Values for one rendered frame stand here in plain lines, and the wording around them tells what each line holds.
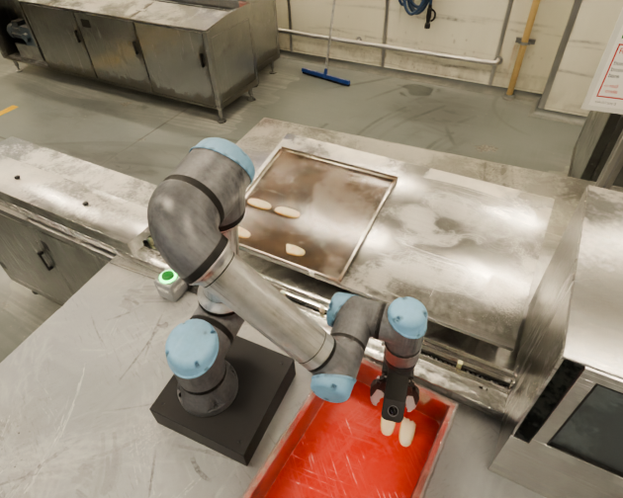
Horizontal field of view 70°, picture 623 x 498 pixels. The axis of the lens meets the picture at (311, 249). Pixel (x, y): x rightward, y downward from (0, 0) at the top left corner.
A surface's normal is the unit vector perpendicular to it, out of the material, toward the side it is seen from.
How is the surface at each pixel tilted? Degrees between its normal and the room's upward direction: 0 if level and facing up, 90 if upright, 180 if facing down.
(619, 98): 90
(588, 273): 0
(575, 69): 90
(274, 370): 4
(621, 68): 90
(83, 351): 0
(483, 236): 10
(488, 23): 90
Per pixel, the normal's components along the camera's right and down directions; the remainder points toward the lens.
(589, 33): -0.47, 0.62
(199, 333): -0.06, -0.57
